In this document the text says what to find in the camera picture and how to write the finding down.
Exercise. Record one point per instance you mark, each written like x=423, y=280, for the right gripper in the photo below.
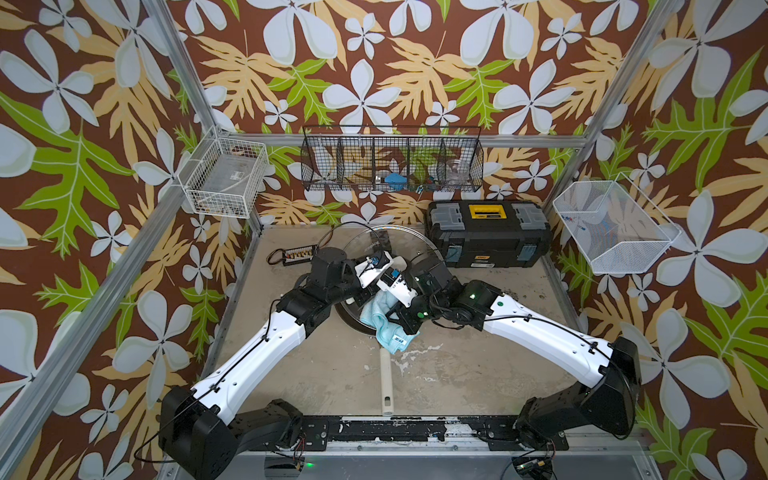
x=410, y=313

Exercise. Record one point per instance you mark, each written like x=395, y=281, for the light blue cloth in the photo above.
x=391, y=336

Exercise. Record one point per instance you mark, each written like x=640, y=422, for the glass pot lid cream handle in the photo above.
x=408, y=247

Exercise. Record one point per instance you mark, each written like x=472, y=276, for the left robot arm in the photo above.
x=203, y=428

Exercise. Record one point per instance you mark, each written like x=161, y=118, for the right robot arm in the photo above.
x=606, y=373

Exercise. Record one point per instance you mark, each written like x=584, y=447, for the small black rectangular block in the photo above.
x=380, y=240

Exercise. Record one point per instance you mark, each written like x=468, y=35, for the black toolbox yellow label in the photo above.
x=487, y=233

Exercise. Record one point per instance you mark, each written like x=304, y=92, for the blue object in basket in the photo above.
x=394, y=182

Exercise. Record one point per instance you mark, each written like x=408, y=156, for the dark frying pan cream handle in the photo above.
x=387, y=390

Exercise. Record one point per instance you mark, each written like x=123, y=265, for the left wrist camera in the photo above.
x=371, y=269

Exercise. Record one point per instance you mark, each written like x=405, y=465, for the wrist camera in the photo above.
x=371, y=269
x=393, y=281

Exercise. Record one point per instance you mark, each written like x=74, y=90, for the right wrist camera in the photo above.
x=393, y=281

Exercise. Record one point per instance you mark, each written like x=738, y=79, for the black charger board with cables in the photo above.
x=298, y=255

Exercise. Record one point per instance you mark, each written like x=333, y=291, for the black wire wall basket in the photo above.
x=359, y=157

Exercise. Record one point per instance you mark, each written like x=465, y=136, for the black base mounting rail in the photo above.
x=316, y=432

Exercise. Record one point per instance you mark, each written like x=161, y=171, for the white wire basket left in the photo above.
x=223, y=174

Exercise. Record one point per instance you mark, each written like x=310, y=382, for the white wire basket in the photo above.
x=223, y=174
x=616, y=226

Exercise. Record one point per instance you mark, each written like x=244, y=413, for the white wire basket right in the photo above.
x=616, y=226

